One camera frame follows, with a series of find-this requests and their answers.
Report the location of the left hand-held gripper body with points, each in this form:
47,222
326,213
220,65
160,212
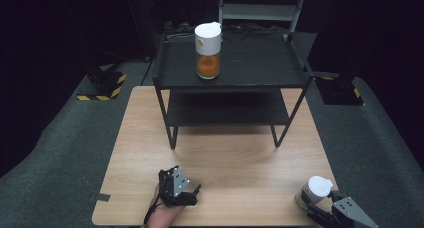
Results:
175,188

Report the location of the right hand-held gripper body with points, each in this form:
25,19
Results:
350,214

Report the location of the black two-tier shelf rack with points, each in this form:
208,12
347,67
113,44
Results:
253,61

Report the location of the orange-filled jar with white lid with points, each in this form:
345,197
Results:
208,41

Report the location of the dark tape strip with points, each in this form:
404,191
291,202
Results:
100,197

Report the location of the black base with hazard stripes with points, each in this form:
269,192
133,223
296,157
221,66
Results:
103,83
340,93

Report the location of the grey metal stand frame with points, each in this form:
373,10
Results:
258,12

